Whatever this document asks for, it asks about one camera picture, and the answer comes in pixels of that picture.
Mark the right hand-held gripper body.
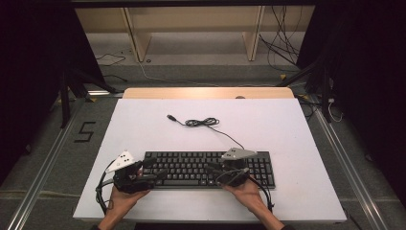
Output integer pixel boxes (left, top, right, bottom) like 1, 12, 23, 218
216, 147, 259, 188

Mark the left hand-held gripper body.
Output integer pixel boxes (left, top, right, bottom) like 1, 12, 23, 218
104, 149, 157, 195

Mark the black computer keyboard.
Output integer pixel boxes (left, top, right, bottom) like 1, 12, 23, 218
142, 150, 276, 190

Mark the person's left hand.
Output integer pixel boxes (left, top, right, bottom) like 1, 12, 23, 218
108, 169, 151, 215

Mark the person's right hand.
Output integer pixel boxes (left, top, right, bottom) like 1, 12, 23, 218
222, 177, 268, 215

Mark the wooden table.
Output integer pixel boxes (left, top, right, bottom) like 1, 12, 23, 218
122, 86, 295, 100

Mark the black metal stand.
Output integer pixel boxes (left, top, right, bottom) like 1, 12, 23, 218
57, 67, 119, 129
276, 58, 333, 125

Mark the black curtain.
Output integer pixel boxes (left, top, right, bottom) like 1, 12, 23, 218
296, 0, 406, 205
0, 0, 106, 186

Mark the light wooden shelf unit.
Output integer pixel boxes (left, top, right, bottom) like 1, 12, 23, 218
75, 5, 316, 63

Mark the left hand-held gripper cable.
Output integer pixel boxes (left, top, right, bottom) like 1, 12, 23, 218
95, 159, 118, 216

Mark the hand-held gripper cable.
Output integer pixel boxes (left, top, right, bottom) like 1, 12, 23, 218
95, 159, 118, 216
215, 168, 276, 214

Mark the right hand-held gripper cable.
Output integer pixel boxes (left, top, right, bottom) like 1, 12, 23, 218
215, 168, 276, 214

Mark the black keyboard cable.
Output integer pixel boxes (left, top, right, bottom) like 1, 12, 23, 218
166, 114, 246, 151

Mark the aluminium floor rail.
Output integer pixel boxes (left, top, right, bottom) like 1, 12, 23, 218
309, 101, 390, 230
5, 103, 82, 230

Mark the thin black floor cable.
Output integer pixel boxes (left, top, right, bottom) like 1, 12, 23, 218
102, 74, 129, 83
95, 52, 127, 67

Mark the white cable with plug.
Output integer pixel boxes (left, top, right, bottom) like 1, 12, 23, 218
326, 96, 345, 124

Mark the bundle of black floor cables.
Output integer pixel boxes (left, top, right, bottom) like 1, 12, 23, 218
258, 5, 303, 74

